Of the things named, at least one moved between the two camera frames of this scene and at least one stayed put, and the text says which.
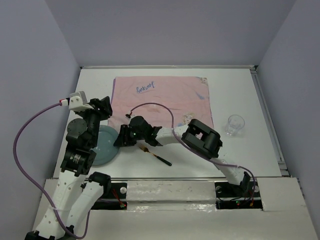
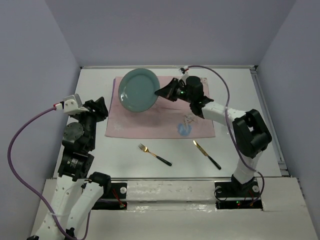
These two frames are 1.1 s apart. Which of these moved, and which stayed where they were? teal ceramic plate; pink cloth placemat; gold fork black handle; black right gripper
Moved: teal ceramic plate; black right gripper
Stayed: gold fork black handle; pink cloth placemat
